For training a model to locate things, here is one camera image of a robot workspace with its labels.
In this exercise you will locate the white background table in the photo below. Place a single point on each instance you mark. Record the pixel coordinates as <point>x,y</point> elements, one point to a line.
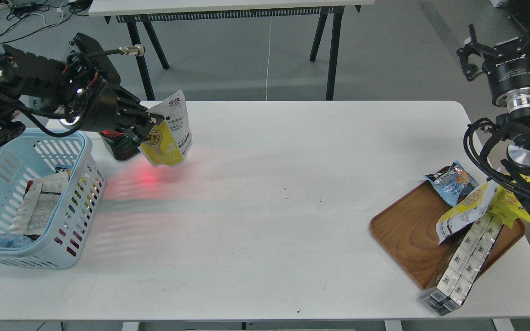
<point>131,12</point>

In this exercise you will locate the blue packet in basket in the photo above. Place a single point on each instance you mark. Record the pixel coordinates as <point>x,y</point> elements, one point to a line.
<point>14,241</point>

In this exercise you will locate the light blue plastic basket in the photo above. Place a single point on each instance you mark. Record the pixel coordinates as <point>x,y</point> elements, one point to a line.
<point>33,155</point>

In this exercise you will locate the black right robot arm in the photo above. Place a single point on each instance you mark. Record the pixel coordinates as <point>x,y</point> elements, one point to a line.
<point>501,148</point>

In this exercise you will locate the black barcode scanner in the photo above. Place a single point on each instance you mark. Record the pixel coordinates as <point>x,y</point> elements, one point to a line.
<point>118,146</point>

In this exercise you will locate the brown wooden tray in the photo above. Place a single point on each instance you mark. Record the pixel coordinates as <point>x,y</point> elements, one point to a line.
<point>406,230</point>

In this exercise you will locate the yellow cartoon snack pack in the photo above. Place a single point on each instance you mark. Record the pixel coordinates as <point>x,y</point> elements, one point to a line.
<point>506,208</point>

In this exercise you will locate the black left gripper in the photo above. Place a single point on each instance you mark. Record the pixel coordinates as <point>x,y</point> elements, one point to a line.
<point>98,101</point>

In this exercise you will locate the blue snack bag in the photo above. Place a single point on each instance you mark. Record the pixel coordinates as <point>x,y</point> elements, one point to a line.
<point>453,183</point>

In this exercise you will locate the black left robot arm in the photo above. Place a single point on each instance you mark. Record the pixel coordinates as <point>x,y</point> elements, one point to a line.
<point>34,86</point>

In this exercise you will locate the white snack packet in basket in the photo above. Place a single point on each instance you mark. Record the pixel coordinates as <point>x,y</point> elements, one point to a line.
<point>39,202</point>

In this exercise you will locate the yellow white snack pouch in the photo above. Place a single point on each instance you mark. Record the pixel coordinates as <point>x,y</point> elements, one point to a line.
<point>168,143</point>
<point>471,209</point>

